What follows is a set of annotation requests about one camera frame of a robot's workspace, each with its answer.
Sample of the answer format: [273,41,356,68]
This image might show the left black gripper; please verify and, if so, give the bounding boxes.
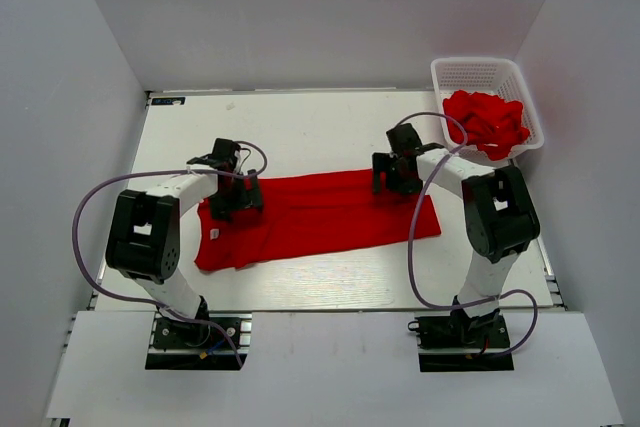
[208,169,262,222]

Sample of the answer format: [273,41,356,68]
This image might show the red t shirt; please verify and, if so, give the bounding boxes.
[194,169,418,272]

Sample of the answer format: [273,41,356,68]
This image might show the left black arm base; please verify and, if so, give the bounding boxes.
[145,313,252,371]

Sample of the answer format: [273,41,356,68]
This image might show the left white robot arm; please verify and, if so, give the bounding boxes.
[106,138,264,346]

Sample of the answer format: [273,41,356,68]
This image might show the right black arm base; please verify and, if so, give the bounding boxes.
[407,312,514,373]

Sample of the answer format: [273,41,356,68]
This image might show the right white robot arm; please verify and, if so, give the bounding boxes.
[372,123,540,346]

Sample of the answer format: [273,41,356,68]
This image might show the red t shirts pile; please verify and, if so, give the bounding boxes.
[443,90,530,161]

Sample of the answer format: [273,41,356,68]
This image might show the black table label sticker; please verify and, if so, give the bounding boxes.
[150,96,186,106]

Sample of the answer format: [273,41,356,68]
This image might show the white plastic basket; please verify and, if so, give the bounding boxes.
[431,57,544,161]

